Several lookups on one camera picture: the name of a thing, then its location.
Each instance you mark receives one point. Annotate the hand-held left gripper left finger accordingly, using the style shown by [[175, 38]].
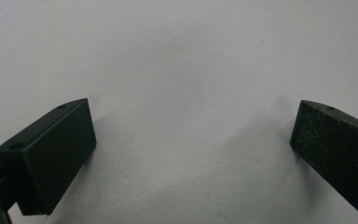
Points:
[[52, 155]]

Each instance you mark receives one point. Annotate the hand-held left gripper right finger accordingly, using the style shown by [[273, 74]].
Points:
[[335, 149]]

